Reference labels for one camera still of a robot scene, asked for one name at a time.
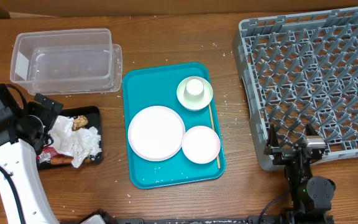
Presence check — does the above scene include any small white plate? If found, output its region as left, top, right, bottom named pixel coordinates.
left=181, top=126, right=216, bottom=164

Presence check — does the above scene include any white napkin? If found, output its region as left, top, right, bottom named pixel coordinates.
left=68, top=127, right=101, bottom=168
left=49, top=116, right=76, bottom=156

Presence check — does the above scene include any grey dishwasher rack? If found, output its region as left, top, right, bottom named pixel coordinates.
left=232, top=7, right=358, bottom=170

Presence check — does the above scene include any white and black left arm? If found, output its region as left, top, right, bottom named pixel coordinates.
left=0, top=84, right=63, bottom=223

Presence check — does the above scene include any black plastic tray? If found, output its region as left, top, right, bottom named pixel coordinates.
left=36, top=106, right=103, bottom=170

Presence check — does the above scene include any brown food chunk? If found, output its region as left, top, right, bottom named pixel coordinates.
left=72, top=115, right=88, bottom=131

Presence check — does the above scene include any red snack wrapper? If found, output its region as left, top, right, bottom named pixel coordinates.
left=37, top=147, right=59, bottom=163

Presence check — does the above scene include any clear plastic storage bin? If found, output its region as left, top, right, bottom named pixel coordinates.
left=10, top=29, right=123, bottom=95

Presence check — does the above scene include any large white plate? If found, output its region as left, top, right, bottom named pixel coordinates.
left=127, top=106, right=185, bottom=162

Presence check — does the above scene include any wooden chopstick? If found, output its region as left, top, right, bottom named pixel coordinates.
left=208, top=104, right=221, bottom=169

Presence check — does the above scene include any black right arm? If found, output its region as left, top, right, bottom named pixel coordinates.
left=257, top=124, right=336, bottom=224

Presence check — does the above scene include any white cup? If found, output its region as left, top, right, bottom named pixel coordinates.
left=186, top=78, right=204, bottom=96

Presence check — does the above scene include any white bowl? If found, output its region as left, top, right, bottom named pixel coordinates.
left=177, top=76, right=213, bottom=111

